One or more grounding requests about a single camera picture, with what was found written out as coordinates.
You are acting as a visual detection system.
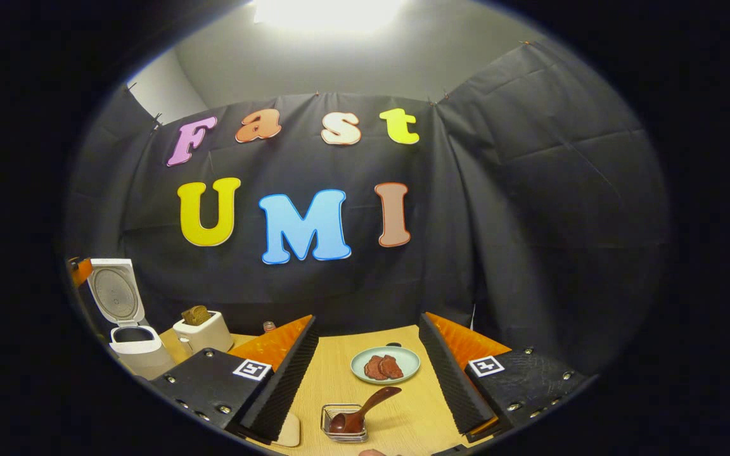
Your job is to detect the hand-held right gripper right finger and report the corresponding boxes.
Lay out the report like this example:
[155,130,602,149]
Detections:
[419,311,597,443]

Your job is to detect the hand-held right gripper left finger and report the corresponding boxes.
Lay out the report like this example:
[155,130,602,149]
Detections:
[150,315,319,443]

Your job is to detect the brown wooden spoon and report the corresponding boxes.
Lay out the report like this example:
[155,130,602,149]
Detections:
[329,386,402,434]

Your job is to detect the white rice cooker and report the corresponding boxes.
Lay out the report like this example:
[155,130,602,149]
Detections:
[86,258,176,381]

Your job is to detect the pale green plate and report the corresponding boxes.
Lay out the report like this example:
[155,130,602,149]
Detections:
[350,346,421,385]

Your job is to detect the light wooden cutting board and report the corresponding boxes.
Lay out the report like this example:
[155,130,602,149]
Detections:
[276,412,301,448]

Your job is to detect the white toaster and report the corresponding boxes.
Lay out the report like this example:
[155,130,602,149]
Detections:
[173,310,234,355]

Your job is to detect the black backdrop cloth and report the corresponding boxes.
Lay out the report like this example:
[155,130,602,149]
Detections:
[64,41,670,374]

